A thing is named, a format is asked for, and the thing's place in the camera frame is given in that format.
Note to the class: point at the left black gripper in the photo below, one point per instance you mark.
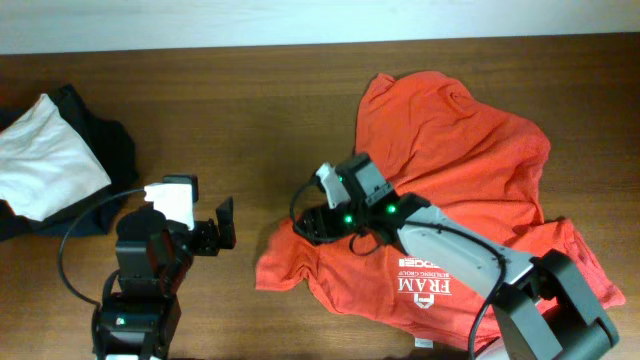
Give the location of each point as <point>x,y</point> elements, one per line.
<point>208,235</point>

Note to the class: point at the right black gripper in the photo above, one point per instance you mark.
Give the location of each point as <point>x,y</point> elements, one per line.
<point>315,223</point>

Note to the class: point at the orange printed t-shirt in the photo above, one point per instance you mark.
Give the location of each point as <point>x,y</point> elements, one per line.
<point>481,165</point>

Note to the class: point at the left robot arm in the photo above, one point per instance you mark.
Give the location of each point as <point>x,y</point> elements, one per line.
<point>140,309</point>

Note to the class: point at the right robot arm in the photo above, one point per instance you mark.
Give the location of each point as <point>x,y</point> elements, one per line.
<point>534,307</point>

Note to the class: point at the black garment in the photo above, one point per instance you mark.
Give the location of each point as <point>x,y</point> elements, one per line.
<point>114,149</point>

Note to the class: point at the white folded garment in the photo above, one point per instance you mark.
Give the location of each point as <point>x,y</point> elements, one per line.
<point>46,166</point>

